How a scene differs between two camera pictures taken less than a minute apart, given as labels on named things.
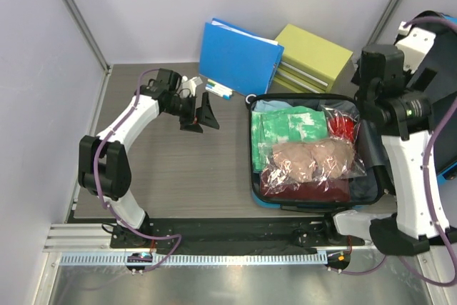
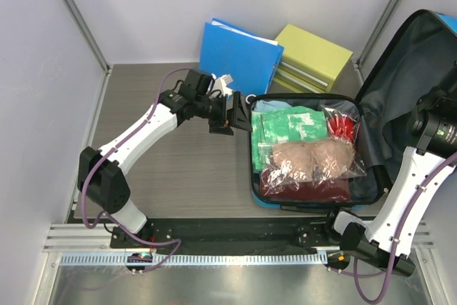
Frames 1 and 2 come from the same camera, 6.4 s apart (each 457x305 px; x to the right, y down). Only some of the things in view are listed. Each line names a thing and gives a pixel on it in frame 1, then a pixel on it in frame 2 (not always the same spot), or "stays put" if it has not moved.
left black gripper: x=187 y=123 → x=216 y=125
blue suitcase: x=310 y=151 stays put
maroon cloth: x=275 y=186 stays put
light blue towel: x=265 y=106 stays put
